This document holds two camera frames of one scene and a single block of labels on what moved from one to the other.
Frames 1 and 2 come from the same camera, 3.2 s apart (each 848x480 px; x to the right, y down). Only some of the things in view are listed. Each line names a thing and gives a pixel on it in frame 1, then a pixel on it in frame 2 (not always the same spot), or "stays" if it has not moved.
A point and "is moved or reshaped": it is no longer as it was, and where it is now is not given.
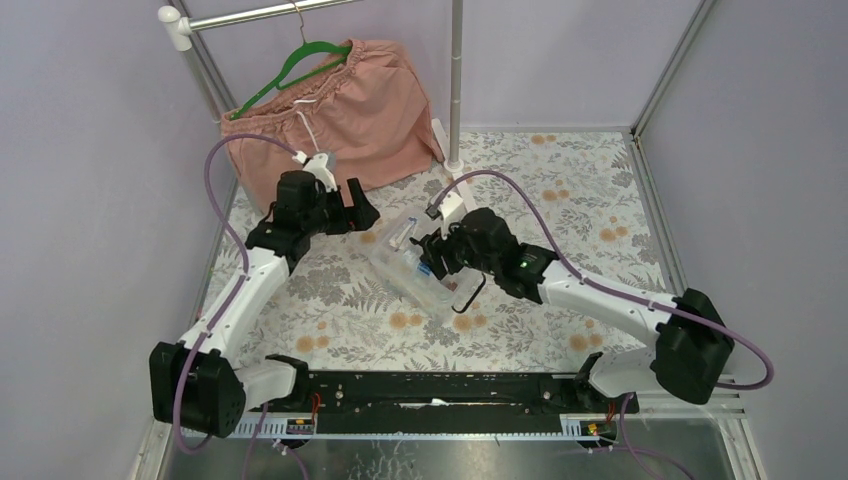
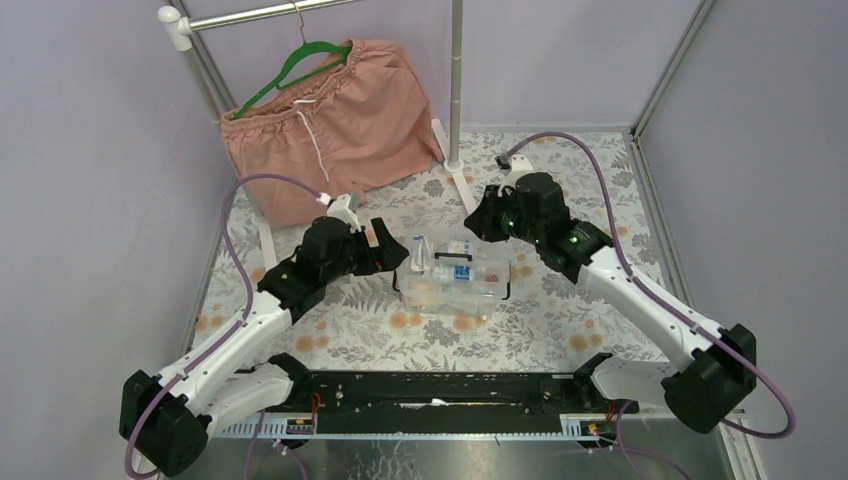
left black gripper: x=342 y=213 to x=371 y=246
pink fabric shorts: x=372 y=112 stays
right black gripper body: x=457 y=252 to x=503 y=218
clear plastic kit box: x=399 y=260 is moved or reshaped
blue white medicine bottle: x=424 y=268 is moved or reshaped
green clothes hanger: x=278 y=82 stays
